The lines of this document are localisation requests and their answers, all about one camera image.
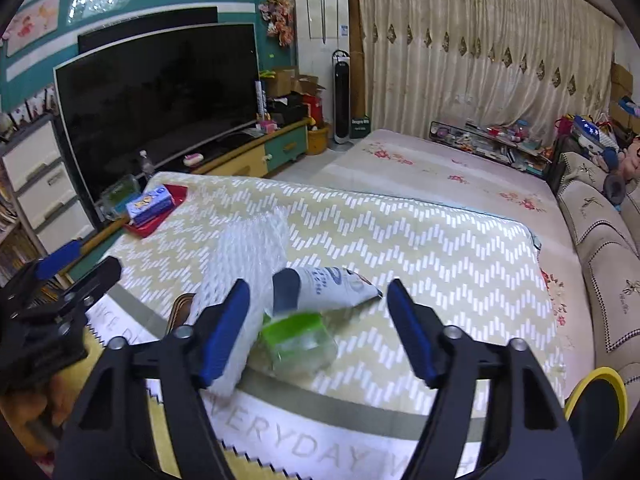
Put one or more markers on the beige sofa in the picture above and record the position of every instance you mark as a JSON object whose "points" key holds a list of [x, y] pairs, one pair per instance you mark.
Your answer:
{"points": [[606, 239]]}

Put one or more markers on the floral floor mattress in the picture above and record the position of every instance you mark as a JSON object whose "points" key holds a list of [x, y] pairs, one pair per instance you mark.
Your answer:
{"points": [[393, 163]]}

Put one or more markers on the person left hand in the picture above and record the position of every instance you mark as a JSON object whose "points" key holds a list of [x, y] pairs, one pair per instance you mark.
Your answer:
{"points": [[27, 406]]}

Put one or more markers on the yellow rimmed trash bin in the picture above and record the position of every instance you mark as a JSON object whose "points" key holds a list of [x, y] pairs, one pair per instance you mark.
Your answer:
{"points": [[597, 411]]}

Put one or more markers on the beige embroidered curtain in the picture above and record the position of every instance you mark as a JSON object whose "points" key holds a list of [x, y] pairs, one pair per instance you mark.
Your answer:
{"points": [[487, 62]]}

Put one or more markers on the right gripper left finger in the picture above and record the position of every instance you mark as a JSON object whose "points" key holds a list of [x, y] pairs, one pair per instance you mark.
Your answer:
{"points": [[109, 433]]}

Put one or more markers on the low toy shelf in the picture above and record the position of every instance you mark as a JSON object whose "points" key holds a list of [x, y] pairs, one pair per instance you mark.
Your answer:
{"points": [[498, 144]]}

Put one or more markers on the stacked cardboard boxes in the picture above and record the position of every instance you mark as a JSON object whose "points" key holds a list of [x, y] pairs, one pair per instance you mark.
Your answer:
{"points": [[622, 90]]}

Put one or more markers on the blue tissue pack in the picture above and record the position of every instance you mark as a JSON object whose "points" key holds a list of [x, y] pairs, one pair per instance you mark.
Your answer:
{"points": [[149, 205]]}

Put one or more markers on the large black television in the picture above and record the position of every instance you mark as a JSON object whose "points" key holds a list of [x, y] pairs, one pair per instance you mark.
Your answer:
{"points": [[162, 94]]}

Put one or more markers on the artificial flower bouquet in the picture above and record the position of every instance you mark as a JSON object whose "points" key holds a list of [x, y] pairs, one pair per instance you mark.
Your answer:
{"points": [[279, 17]]}

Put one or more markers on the yellow green tv stand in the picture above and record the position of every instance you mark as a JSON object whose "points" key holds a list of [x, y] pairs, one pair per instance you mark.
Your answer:
{"points": [[258, 158]]}

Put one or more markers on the chevron patterned table cloth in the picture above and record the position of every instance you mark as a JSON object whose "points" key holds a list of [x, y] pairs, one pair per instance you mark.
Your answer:
{"points": [[477, 271]]}

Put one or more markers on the pile of plush toys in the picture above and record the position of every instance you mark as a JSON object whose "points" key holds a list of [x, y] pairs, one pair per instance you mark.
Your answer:
{"points": [[599, 152]]}

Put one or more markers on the white drawer cabinet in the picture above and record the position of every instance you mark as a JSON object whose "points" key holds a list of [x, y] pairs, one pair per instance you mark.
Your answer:
{"points": [[43, 189]]}

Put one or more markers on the black tower fan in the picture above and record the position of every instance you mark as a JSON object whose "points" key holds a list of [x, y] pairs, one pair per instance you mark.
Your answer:
{"points": [[341, 101]]}

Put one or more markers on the clear plastic water bottle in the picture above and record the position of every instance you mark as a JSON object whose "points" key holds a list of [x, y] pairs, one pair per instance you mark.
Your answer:
{"points": [[146, 165]]}

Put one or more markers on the white blue plastic pouch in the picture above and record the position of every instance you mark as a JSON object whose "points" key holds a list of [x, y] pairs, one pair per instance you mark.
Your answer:
{"points": [[318, 289]]}

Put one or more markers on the white tower air conditioner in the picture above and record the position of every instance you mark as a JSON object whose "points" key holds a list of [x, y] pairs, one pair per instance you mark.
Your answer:
{"points": [[322, 27]]}

